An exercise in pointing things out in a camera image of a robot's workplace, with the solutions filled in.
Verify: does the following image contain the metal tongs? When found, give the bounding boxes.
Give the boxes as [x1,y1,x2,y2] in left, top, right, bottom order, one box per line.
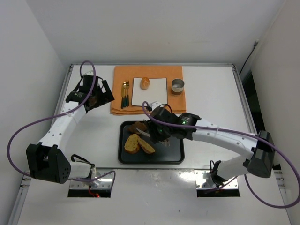
[136,128,170,147]

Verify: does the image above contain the gold spoon green handle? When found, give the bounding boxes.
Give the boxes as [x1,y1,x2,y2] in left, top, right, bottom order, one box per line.
[124,80,129,107]

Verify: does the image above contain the sesame bread roll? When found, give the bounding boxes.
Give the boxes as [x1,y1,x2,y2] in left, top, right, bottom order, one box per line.
[140,77,150,90]

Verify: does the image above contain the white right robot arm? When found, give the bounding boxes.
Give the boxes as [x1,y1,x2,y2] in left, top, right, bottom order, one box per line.
[142,102,275,186]

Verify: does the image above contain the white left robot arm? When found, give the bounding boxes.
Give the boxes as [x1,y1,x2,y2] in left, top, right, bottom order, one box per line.
[26,75,114,184]

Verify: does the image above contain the right bread slice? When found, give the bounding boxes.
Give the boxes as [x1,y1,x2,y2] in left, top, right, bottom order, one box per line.
[138,137,155,154]

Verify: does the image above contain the bread slice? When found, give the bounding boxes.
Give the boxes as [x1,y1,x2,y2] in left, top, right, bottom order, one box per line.
[138,137,155,154]
[124,134,140,154]

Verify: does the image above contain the left bread slice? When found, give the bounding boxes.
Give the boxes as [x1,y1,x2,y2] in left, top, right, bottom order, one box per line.
[124,134,140,154]

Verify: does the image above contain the orange cloth placemat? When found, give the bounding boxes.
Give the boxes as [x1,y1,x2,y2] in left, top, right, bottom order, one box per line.
[110,65,186,115]

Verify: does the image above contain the brown croissant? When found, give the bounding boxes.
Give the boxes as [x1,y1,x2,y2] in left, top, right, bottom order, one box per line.
[127,121,148,135]

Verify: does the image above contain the black baking tray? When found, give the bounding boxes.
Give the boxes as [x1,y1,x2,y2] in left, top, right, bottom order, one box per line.
[118,121,185,165]

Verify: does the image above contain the white square plate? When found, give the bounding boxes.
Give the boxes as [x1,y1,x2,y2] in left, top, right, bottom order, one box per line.
[131,77,167,106]

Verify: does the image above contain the metal cup with brown sleeve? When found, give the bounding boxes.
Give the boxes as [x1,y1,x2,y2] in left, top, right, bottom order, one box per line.
[171,78,185,95]

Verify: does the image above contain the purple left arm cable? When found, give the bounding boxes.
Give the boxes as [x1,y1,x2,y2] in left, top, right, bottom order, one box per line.
[7,60,116,190]

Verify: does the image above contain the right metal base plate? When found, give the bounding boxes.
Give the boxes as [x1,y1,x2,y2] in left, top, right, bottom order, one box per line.
[194,170,239,190]

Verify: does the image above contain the metal base plate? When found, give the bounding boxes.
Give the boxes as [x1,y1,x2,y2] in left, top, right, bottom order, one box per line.
[69,168,115,190]
[194,170,239,190]

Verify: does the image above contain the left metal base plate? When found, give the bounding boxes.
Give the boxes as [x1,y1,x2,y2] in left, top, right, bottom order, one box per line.
[69,168,115,190]

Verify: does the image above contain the black wall cable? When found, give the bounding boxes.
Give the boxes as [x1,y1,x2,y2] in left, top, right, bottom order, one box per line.
[239,40,259,75]

